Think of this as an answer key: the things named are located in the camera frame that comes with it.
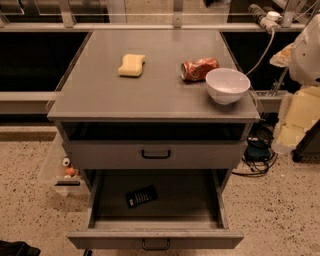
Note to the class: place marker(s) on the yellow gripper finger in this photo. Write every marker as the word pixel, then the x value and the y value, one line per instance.
pixel 298 113
pixel 283 57

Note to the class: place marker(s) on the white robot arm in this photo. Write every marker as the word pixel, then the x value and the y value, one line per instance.
pixel 304 67

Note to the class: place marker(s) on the grey metal drawer cabinet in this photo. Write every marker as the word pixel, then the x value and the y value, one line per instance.
pixel 97 104

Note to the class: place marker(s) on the closed grey upper drawer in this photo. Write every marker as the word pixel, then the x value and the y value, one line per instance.
pixel 155 154

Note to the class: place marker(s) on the open grey middle drawer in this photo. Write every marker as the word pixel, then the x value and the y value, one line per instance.
pixel 189 212

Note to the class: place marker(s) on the white power strip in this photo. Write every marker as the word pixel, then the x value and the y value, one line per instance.
pixel 266 20

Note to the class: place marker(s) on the white bowl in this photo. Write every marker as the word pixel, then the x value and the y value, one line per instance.
pixel 226 86

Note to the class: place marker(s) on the crushed red soda can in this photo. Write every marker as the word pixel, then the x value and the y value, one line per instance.
pixel 197 70

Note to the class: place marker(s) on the yellow sponge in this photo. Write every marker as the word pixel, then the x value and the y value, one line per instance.
pixel 132 65

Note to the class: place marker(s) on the orange toy in bin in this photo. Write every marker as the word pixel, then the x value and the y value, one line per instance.
pixel 70 172

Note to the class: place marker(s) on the clear plastic storage bin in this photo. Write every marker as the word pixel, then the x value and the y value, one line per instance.
pixel 52 172

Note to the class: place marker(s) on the black bag on floor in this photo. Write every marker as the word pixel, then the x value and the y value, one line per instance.
pixel 18 248

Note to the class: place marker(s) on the metal guard rail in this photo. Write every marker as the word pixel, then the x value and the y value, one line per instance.
pixel 87 15

